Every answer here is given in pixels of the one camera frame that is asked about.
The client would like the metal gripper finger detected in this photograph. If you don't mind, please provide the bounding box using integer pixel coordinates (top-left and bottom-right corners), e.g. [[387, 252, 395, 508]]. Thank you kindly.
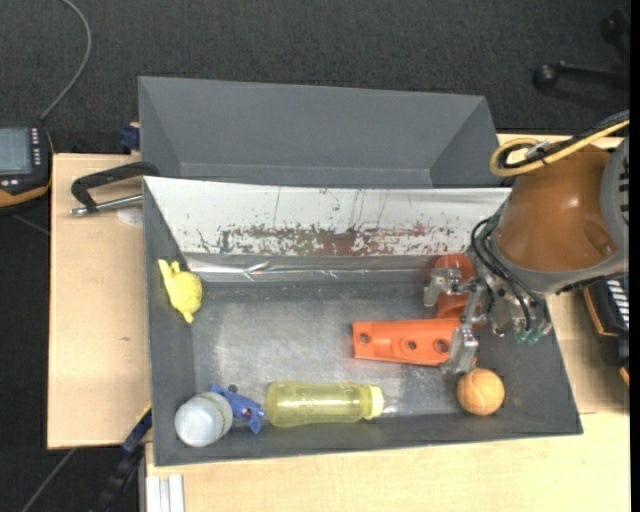
[[439, 326, 481, 376], [423, 266, 477, 308]]

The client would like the orange ball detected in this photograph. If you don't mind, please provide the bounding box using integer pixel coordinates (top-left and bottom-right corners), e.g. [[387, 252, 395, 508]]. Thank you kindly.
[[455, 367, 506, 418]]

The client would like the orange flat block with holes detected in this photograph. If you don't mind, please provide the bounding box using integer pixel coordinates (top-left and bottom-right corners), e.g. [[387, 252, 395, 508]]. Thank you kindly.
[[350, 318, 464, 368]]

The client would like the yellow clear plastic bottle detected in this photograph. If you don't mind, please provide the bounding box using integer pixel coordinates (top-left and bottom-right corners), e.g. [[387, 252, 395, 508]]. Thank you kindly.
[[264, 380, 386, 429]]

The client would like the grey metal bin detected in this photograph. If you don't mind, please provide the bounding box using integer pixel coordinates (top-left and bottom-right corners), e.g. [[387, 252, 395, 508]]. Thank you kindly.
[[136, 75, 585, 468]]

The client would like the yellow toy animal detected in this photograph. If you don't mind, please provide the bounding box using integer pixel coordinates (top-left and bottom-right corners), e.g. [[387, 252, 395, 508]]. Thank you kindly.
[[157, 257, 204, 324]]

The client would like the white spray bottle blue trigger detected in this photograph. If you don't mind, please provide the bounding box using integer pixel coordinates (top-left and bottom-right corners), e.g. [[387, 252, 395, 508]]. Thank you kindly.
[[173, 383, 267, 448]]

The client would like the pale wood board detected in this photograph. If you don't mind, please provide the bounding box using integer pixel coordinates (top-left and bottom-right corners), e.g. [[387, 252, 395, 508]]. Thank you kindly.
[[46, 152, 154, 450]]

